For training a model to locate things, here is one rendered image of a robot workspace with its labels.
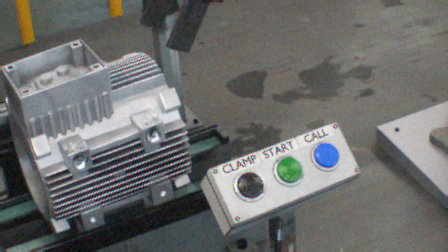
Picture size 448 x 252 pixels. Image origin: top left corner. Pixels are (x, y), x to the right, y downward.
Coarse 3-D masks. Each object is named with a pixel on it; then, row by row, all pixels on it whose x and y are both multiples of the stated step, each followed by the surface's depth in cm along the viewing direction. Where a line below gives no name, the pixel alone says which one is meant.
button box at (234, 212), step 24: (288, 144) 97; (312, 144) 97; (336, 144) 98; (216, 168) 94; (240, 168) 94; (264, 168) 95; (312, 168) 96; (336, 168) 97; (216, 192) 93; (264, 192) 93; (288, 192) 94; (312, 192) 95; (216, 216) 96; (240, 216) 92; (264, 216) 94
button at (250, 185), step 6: (246, 174) 93; (252, 174) 93; (240, 180) 93; (246, 180) 93; (252, 180) 93; (258, 180) 93; (240, 186) 93; (246, 186) 93; (252, 186) 93; (258, 186) 93; (240, 192) 93; (246, 192) 92; (252, 192) 93; (258, 192) 93; (252, 198) 93
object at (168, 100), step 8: (160, 96) 107; (168, 96) 107; (176, 96) 107; (8, 104) 109; (160, 104) 108; (168, 104) 107; (176, 104) 107; (8, 112) 111; (168, 112) 108; (40, 136) 100; (32, 144) 100; (40, 144) 100; (48, 144) 101; (40, 152) 100; (48, 152) 100; (184, 176) 114; (176, 184) 113; (184, 184) 113; (56, 224) 107; (64, 224) 107; (56, 232) 106
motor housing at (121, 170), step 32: (128, 64) 111; (128, 96) 107; (96, 128) 105; (128, 128) 105; (32, 160) 116; (96, 160) 104; (128, 160) 105; (160, 160) 108; (32, 192) 115; (64, 192) 102; (96, 192) 104; (128, 192) 108
